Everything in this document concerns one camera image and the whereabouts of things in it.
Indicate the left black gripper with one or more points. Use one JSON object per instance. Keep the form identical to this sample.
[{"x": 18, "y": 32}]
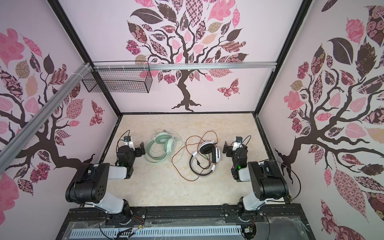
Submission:
[{"x": 139, "y": 150}]

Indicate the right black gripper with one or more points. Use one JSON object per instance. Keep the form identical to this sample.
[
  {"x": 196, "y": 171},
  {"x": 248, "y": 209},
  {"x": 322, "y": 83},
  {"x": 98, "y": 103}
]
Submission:
[{"x": 228, "y": 148}]

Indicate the mint green white headphones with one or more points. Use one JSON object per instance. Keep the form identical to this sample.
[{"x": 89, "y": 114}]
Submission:
[{"x": 161, "y": 147}]

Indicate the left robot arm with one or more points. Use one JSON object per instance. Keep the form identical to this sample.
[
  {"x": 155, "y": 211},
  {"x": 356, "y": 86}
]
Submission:
[{"x": 89, "y": 185}]

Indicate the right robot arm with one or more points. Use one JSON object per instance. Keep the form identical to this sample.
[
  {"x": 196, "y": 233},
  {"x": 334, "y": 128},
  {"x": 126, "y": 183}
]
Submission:
[{"x": 268, "y": 183}]

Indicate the black white headphones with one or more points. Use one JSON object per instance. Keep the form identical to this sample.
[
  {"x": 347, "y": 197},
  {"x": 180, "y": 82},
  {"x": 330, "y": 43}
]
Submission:
[{"x": 211, "y": 153}]

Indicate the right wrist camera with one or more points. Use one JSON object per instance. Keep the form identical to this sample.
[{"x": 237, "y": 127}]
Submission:
[{"x": 237, "y": 141}]

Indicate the black wire basket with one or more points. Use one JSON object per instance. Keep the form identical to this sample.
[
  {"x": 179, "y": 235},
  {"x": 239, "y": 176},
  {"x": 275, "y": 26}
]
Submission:
[{"x": 119, "y": 77}]

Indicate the white slotted cable duct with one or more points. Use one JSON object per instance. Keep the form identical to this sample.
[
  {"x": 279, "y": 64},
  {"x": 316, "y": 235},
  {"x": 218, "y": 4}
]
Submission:
[{"x": 158, "y": 233}]

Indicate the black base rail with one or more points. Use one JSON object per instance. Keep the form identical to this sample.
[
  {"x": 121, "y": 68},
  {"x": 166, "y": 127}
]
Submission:
[{"x": 272, "y": 222}]

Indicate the aluminium rail back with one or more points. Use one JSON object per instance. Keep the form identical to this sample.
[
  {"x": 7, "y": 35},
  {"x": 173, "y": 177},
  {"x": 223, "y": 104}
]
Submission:
[{"x": 199, "y": 66}]

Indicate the aluminium rail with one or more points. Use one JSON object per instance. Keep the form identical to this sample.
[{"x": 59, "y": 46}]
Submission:
[
  {"x": 11, "y": 150},
  {"x": 199, "y": 66}
]

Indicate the aluminium rail left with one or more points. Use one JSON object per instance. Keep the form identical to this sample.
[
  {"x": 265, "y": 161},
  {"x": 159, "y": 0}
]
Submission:
[{"x": 11, "y": 150}]

